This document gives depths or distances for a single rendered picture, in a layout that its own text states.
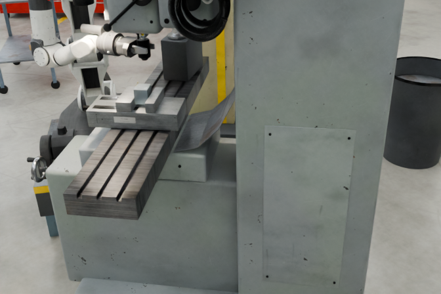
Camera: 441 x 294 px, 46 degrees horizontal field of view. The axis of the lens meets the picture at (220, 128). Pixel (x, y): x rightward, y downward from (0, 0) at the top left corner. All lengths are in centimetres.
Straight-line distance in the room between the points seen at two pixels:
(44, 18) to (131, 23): 51
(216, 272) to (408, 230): 125
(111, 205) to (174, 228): 58
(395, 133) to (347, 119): 182
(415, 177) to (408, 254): 76
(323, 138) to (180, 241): 78
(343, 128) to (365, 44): 29
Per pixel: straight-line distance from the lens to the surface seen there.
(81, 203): 164
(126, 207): 159
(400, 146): 355
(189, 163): 192
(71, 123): 297
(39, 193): 280
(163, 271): 231
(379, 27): 161
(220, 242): 214
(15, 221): 328
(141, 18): 182
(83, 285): 244
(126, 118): 194
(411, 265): 286
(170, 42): 229
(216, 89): 386
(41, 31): 224
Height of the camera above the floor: 185
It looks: 28 degrees down
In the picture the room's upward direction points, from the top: 2 degrees counter-clockwise
